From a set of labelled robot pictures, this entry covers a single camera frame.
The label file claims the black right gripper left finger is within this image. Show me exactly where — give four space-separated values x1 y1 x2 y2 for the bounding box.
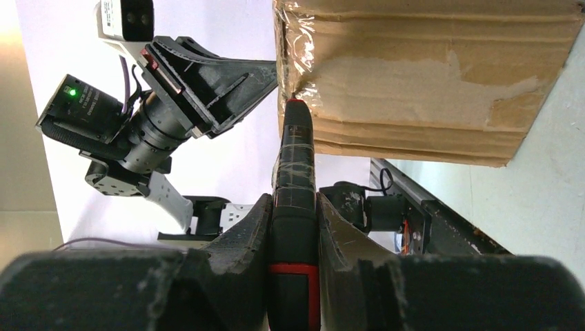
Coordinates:
1 194 272 330

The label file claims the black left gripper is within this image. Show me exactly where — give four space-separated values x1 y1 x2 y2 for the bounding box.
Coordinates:
120 37 277 174

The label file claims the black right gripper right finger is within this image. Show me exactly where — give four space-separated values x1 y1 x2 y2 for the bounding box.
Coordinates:
317 194 584 330

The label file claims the red black utility knife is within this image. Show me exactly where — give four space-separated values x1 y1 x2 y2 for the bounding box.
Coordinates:
267 99 321 330

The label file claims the brown cardboard express box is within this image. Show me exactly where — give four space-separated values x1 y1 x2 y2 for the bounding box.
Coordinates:
272 1 584 168

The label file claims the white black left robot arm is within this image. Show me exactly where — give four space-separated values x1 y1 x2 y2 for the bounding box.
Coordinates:
36 36 277 235

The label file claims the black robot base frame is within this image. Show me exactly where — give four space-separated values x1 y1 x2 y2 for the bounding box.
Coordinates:
319 159 509 255

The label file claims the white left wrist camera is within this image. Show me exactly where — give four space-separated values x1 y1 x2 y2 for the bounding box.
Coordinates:
98 0 155 42

